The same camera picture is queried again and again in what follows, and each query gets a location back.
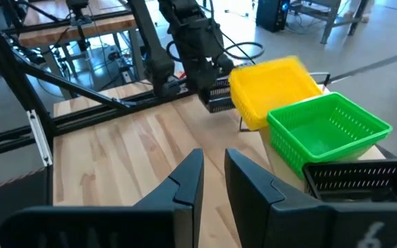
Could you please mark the yellow slotted plastic basket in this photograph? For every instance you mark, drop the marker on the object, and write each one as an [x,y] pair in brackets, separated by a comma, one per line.
[271,89]

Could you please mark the black camera on stand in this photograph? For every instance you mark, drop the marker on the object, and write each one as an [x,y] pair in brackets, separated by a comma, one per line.
[78,4]

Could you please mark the black slotted plastic basket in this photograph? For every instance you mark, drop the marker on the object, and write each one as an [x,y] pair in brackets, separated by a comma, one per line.
[219,103]
[357,193]

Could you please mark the black aluminium rig frame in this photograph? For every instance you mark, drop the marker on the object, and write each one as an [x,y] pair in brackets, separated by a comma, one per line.
[88,118]

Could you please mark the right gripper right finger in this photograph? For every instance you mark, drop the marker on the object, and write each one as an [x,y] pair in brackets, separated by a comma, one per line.
[271,220]

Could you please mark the grey metal table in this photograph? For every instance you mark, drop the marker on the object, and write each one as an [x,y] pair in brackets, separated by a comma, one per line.
[331,20]

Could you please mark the black computer tower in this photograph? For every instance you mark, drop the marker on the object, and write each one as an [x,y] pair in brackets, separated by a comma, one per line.
[271,15]

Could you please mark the green slotted plastic basket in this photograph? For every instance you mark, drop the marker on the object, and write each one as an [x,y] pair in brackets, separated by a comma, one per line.
[315,134]

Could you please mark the black mat with orange stripes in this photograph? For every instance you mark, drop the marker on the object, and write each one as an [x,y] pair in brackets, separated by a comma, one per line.
[12,213]

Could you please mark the silver aluminium bracket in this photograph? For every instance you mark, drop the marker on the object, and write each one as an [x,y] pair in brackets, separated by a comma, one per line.
[40,137]

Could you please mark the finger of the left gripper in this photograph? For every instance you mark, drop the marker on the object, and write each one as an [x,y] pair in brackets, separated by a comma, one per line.
[226,64]

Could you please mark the wooden background table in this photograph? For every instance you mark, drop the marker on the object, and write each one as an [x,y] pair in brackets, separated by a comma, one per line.
[109,24]

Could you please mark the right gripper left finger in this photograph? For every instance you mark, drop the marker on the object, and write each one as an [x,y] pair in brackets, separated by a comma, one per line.
[171,224]

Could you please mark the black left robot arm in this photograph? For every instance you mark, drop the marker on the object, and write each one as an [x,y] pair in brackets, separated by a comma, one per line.
[159,69]

